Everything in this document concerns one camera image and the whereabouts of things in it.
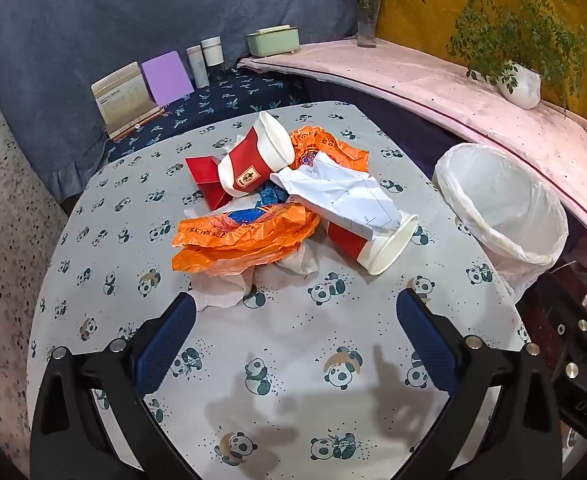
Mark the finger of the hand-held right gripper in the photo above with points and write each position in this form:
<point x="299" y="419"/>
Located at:
<point x="586" y="390"/>

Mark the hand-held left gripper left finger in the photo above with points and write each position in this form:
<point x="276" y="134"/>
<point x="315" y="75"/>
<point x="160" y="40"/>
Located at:
<point x="166" y="345"/>

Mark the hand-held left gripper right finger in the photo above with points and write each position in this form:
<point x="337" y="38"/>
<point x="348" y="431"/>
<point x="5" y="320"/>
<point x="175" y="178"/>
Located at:
<point x="428" y="345"/>

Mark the white paper tissue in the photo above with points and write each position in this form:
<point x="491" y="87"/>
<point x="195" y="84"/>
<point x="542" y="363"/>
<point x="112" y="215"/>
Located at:
<point x="223" y="292"/>

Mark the orange plastic bag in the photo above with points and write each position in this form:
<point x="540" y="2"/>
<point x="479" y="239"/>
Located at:
<point x="343" y="150"/>
<point x="233" y="240"/>

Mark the red paper cup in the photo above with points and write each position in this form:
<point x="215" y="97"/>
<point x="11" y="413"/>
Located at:
<point x="353" y="245"/>
<point x="253" y="160"/>

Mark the bin with white liner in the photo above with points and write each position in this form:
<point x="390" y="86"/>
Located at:
<point x="503" y="200"/>

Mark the white paper sheet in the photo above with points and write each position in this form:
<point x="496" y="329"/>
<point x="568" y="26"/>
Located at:
<point x="338" y="195"/>

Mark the red cardboard box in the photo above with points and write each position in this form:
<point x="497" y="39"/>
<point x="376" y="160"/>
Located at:
<point x="203" y="170"/>

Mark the blue foil wrapper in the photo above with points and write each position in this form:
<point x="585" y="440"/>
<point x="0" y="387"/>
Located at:
<point x="268" y="197"/>

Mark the panda print tablecloth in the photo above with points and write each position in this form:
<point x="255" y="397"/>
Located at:
<point x="283" y="360"/>

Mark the dark purple cloth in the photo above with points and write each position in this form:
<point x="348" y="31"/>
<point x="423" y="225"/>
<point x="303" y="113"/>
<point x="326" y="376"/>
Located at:
<point x="403" y="120"/>

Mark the beige gift box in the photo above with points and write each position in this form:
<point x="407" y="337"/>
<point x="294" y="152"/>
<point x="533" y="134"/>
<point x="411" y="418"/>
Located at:
<point x="123" y="97"/>

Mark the navy leaf print cloth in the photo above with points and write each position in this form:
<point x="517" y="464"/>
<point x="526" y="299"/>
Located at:
<point x="233" y="95"/>

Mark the pink cloth covered board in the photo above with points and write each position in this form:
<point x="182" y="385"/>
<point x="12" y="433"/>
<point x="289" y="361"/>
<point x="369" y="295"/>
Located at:
<point x="423" y="80"/>

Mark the purple card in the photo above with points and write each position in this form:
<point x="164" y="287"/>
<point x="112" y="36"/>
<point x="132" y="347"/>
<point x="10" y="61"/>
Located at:
<point x="167" y="79"/>

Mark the green plant in white pot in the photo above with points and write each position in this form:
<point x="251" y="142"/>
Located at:
<point x="521" y="85"/>

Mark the slim white bottle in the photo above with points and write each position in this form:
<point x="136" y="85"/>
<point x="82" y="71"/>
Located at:
<point x="197" y="67"/>

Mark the wide white bottle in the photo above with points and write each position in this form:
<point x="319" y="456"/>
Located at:
<point x="213" y="55"/>

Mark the pale green box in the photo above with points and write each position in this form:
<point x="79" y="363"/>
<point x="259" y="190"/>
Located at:
<point x="273" y="42"/>

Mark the glass vase with red flowers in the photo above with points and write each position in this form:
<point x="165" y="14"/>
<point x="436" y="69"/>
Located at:
<point x="367" y="25"/>

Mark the yellow cloth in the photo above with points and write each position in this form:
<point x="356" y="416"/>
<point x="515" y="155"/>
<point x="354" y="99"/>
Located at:
<point x="423" y="15"/>

